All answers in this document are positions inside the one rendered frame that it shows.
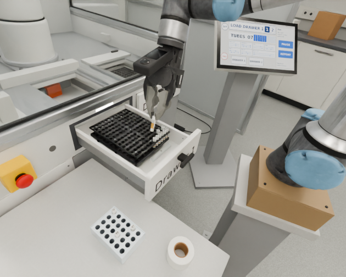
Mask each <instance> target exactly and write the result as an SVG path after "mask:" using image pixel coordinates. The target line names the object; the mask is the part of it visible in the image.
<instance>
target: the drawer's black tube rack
mask: <svg viewBox="0 0 346 277"><path fill-rule="evenodd" d="M129 112H130V113H129ZM121 113H122V114H121ZM130 115H131V116H130ZM115 116H116V117H115ZM133 117H134V118H133ZM108 119H109V120H108ZM145 123H146V124H145ZM151 123H152V122H151V121H149V120H147V119H145V118H143V117H141V116H139V115H138V114H136V113H134V112H132V111H130V110H128V109H123V110H121V111H120V112H118V113H116V114H114V115H112V116H110V117H108V118H106V119H104V120H102V121H100V122H98V123H96V124H94V125H92V126H90V127H89V128H90V129H91V130H93V131H94V132H93V133H91V136H92V137H93V138H95V139H96V140H97V142H101V143H102V144H104V145H106V146H107V147H109V148H110V149H112V150H113V151H115V153H116V154H117V153H118V154H119V155H121V156H123V157H124V158H126V159H127V160H129V161H130V162H132V163H133V164H134V165H135V166H138V165H139V164H140V163H141V162H142V161H144V160H145V159H146V158H147V157H148V156H150V155H151V154H152V153H153V152H154V151H156V150H157V149H158V148H159V147H160V146H162V145H163V144H164V143H165V142H166V141H167V140H169V137H167V138H166V139H165V140H163V141H162V142H160V144H158V146H155V148H153V147H151V148H150V149H149V150H147V151H146V152H145V153H143V154H142V155H141V156H140V157H138V158H135V157H134V156H133V154H134V153H135V152H137V151H138V150H139V149H140V148H142V147H143V146H144V145H146V144H147V143H148V142H150V141H152V139H153V137H155V136H156V135H158V134H157V130H156V129H159V130H160V131H163V130H161V126H159V125H157V124H155V127H154V131H153V132H151V131H150V127H151ZM99 124H100V125H99ZM148 125H150V126H148ZM96 126H97V127H96ZM102 126H103V127H102ZM92 128H93V129H92ZM99 128H100V129H99Z"/></svg>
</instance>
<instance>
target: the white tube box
mask: <svg viewBox="0 0 346 277"><path fill-rule="evenodd" d="M113 208H115V209H116V214H112V211H111V210H112V209H113ZM113 208H112V209H110V210H109V211H108V212H106V213H105V215H103V216H102V217H101V218H100V219H98V220H97V221H96V222H95V223H94V224H93V225H92V226H90V229H91V233H92V235H93V236H94V237H95V238H96V239H97V240H98V241H99V242H100V243H101V244H102V245H103V246H104V247H105V248H106V249H107V250H108V251H109V252H110V253H111V254H112V255H113V256H114V257H115V258H116V259H117V260H118V261H119V262H120V263H121V264H124V263H125V261H126V260H127V259H128V258H129V256H130V255H132V253H133V252H134V251H135V250H136V248H137V247H138V246H139V245H140V244H141V243H142V242H143V240H144V239H145V232H144V231H143V230H142V229H141V228H139V227H138V226H137V225H136V224H135V223H134V222H133V221H131V220H130V219H129V218H128V217H127V216H126V215H124V214H123V213H122V212H121V211H120V210H118V209H117V208H116V207H115V206H114V207H113ZM131 225H135V231H131ZM116 231H119V232H120V237H118V238H116V237H115V232H116Z"/></svg>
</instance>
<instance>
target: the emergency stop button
mask: <svg viewBox="0 0 346 277"><path fill-rule="evenodd" d="M33 181H34V177H33V176H32V175H30V174H25V175H22V176H21V177H19V178H18V179H17V181H16V186H17V187H18V188H20V189H24V188H27V187H29V186H30V185H31V184H32V183H33Z"/></svg>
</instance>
